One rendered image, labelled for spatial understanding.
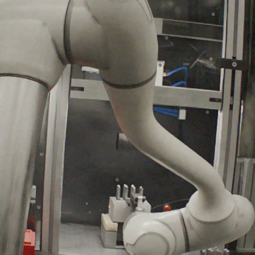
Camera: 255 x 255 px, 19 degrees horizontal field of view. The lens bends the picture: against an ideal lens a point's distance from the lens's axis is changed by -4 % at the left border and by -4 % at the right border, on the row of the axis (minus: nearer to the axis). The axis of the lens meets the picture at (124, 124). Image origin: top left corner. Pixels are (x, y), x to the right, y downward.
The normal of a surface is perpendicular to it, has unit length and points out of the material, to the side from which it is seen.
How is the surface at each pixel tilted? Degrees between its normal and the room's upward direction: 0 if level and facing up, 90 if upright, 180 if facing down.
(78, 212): 90
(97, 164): 90
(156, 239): 79
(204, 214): 88
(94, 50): 131
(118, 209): 89
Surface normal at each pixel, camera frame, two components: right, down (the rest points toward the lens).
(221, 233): 0.22, 0.52
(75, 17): -0.30, -0.10
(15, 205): 0.67, -0.08
